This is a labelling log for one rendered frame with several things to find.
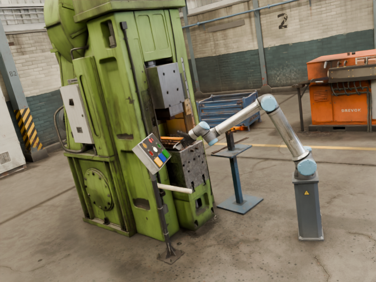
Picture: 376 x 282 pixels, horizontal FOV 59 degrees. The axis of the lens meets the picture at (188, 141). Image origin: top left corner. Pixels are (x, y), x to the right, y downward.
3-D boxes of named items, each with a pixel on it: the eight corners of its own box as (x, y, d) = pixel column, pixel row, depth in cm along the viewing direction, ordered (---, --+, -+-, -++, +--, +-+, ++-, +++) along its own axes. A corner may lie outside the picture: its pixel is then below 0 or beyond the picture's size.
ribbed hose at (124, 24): (167, 193, 340) (128, 20, 295) (161, 197, 334) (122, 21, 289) (164, 193, 343) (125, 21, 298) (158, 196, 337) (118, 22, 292)
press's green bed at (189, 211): (215, 215, 380) (208, 178, 368) (196, 232, 354) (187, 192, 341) (179, 207, 416) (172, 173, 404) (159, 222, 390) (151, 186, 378)
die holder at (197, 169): (209, 178, 368) (202, 140, 356) (187, 192, 341) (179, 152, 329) (172, 173, 404) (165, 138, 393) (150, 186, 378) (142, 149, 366)
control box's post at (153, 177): (173, 254, 322) (150, 150, 294) (170, 257, 320) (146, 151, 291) (170, 253, 325) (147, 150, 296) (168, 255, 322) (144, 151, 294)
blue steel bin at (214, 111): (262, 121, 755) (258, 89, 736) (249, 131, 692) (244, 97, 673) (215, 123, 821) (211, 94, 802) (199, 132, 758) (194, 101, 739)
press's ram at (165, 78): (189, 99, 347) (183, 60, 337) (165, 108, 320) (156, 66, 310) (161, 100, 375) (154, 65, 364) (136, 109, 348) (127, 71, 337)
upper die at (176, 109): (183, 111, 340) (182, 102, 338) (170, 116, 326) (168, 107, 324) (155, 112, 368) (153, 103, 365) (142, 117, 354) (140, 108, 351)
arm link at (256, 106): (269, 88, 282) (205, 130, 304) (270, 90, 271) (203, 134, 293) (277, 99, 284) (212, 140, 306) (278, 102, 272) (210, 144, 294)
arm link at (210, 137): (219, 138, 291) (210, 127, 290) (218, 142, 280) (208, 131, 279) (211, 144, 294) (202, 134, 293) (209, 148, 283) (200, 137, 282)
